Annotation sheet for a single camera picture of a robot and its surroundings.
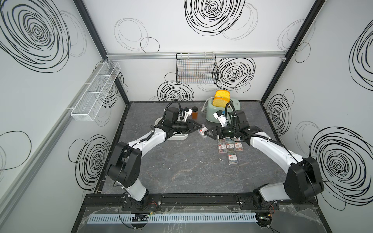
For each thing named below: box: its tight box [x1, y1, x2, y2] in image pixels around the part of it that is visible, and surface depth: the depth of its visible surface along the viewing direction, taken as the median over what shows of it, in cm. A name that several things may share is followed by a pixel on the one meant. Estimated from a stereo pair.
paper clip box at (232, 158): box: [227, 152, 238, 165], surface depth 89 cm
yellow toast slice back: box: [214, 89, 231, 102], surface depth 98 cm
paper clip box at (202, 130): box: [197, 124, 209, 139], surface depth 80 cm
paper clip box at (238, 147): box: [234, 142, 244, 152], surface depth 93 cm
